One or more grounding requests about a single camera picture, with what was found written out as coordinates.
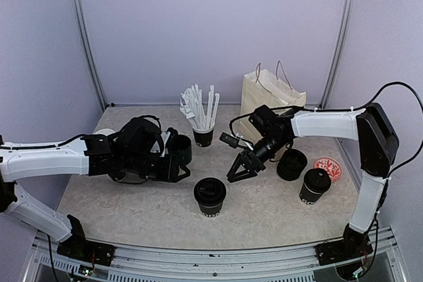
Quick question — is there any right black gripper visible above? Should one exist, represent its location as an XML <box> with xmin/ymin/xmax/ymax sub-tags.
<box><xmin>227</xmin><ymin>133</ymin><xmax>290</xmax><ymax>182</ymax></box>

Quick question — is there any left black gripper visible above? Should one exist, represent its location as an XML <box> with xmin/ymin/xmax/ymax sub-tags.
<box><xmin>122</xmin><ymin>151</ymin><xmax>190</xmax><ymax>183</ymax></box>

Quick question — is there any black paper coffee cup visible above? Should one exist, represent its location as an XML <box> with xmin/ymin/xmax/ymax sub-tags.
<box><xmin>299</xmin><ymin>168</ymin><xmax>332</xmax><ymax>205</ymax></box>

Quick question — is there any black plastic cup lid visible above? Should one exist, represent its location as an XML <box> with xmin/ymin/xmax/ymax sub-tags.
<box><xmin>304</xmin><ymin>168</ymin><xmax>332</xmax><ymax>193</ymax></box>

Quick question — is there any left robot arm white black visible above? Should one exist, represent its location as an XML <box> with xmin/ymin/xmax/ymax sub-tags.
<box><xmin>1</xmin><ymin>115</ymin><xmax>192</xmax><ymax>259</ymax></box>

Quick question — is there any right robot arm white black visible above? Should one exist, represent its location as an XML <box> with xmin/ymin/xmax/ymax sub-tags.
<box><xmin>227</xmin><ymin>103</ymin><xmax>399</xmax><ymax>258</ymax></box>

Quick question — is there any cream paper takeout bag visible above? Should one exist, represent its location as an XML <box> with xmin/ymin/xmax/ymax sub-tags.
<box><xmin>240</xmin><ymin>60</ymin><xmax>307</xmax><ymax>151</ymax></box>

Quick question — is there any black cup sleeve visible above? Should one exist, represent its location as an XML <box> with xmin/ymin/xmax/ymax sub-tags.
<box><xmin>169</xmin><ymin>135</ymin><xmax>192</xmax><ymax>166</ymax></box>

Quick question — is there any stack of black lids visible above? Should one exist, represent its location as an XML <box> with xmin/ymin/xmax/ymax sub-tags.
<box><xmin>276</xmin><ymin>149</ymin><xmax>308</xmax><ymax>181</ymax></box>

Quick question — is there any cup holding white straws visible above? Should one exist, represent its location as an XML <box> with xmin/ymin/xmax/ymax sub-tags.
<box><xmin>180</xmin><ymin>83</ymin><xmax>220</xmax><ymax>148</ymax></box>

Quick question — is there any red patterned white bowl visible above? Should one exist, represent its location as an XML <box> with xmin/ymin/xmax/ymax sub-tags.
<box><xmin>313</xmin><ymin>157</ymin><xmax>343</xmax><ymax>182</ymax></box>

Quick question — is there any stack of paper cups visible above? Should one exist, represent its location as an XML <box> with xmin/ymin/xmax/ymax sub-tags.
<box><xmin>95</xmin><ymin>128</ymin><xmax>115</xmax><ymax>136</ymax></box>

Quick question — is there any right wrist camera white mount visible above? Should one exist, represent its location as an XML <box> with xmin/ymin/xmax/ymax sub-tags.
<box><xmin>219</xmin><ymin>132</ymin><xmax>253</xmax><ymax>150</ymax></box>

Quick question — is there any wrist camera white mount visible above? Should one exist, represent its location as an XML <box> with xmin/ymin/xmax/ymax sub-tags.
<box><xmin>219</xmin><ymin>132</ymin><xmax>253</xmax><ymax>150</ymax></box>
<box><xmin>150</xmin><ymin>127</ymin><xmax>178</xmax><ymax>158</ymax></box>

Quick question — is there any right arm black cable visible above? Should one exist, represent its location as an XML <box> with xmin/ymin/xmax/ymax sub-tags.
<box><xmin>227</xmin><ymin>81</ymin><xmax>423</xmax><ymax>180</ymax></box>

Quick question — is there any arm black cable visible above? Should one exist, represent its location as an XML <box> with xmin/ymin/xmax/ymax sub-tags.
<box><xmin>6</xmin><ymin>115</ymin><xmax>166</xmax><ymax>157</ymax></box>
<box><xmin>227</xmin><ymin>81</ymin><xmax>423</xmax><ymax>180</ymax></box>

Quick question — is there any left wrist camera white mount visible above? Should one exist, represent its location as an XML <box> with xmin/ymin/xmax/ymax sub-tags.
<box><xmin>150</xmin><ymin>127</ymin><xmax>178</xmax><ymax>158</ymax></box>

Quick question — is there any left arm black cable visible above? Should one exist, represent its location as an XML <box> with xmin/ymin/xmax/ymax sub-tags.
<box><xmin>6</xmin><ymin>115</ymin><xmax>166</xmax><ymax>157</ymax></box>

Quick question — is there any aluminium front frame rail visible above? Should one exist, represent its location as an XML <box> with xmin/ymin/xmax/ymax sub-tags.
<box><xmin>22</xmin><ymin>227</ymin><xmax>407</xmax><ymax>282</ymax></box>

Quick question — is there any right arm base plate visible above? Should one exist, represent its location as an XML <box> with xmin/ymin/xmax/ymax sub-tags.
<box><xmin>315</xmin><ymin>239</ymin><xmax>373</xmax><ymax>265</ymax></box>

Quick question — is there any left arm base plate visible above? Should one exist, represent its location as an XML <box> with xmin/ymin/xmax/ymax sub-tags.
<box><xmin>57</xmin><ymin>240</ymin><xmax>115</xmax><ymax>267</ymax></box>

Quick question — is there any right aluminium corner post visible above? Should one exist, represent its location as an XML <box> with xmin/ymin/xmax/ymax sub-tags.
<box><xmin>320</xmin><ymin>0</ymin><xmax>354</xmax><ymax>108</ymax></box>

